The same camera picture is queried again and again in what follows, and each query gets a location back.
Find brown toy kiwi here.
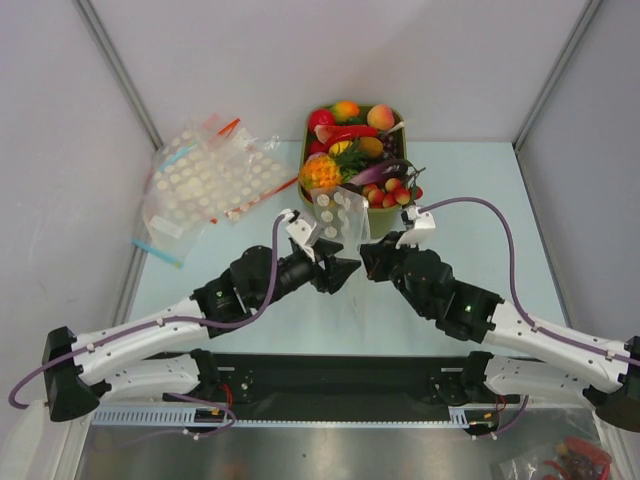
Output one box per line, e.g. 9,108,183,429
358,137,384,158

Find toy lychee cluster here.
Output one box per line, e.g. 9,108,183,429
361,168,424,210

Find clear dotted zip bag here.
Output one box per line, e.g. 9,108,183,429
308,185,374,321

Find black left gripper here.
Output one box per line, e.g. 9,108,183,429
253,238,360,310

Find white cable duct strip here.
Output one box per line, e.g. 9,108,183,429
92,405,499,429

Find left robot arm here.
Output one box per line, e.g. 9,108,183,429
42,239,361,422

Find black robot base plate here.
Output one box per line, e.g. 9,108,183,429
188,349,520,419

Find purple toy eggplant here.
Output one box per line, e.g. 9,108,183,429
348,159,409,186

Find bag of red items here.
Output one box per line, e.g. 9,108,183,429
491,435,614,480

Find orange toy mango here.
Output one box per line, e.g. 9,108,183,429
330,100,360,123

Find toy watermelon slice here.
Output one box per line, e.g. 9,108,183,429
314,124,344,144

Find red toy chili pepper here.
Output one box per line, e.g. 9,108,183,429
325,125,378,147

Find red toy apple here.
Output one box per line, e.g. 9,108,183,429
307,108,335,134

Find green plastic fruit bin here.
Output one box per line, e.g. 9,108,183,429
297,102,411,238

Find pile of dotted zip bags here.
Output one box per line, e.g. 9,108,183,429
142,114,296,261

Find toy peach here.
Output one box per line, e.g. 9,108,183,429
367,104,396,131

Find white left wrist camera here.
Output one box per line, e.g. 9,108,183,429
280,209,320,261

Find blue zip bag slider strip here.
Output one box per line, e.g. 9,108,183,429
132,239,184,268

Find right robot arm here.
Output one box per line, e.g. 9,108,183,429
359,232,639,432

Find toy purple grapes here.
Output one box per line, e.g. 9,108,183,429
378,132,399,160

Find toy pineapple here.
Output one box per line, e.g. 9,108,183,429
298,140,367,192

